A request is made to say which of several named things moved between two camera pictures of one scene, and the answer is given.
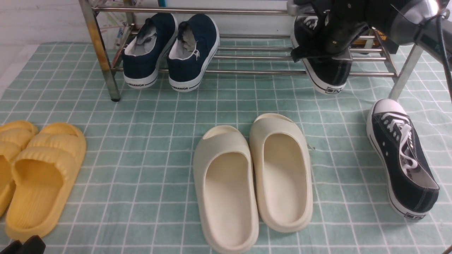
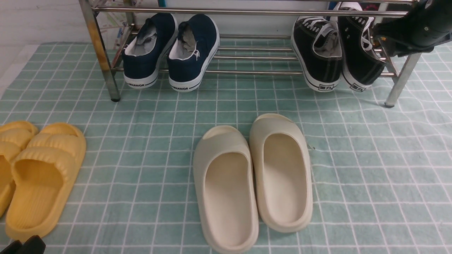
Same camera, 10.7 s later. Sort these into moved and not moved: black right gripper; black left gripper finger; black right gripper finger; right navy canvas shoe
Moved: black right gripper
Not moved: black left gripper finger; right navy canvas shoe; black right gripper finger
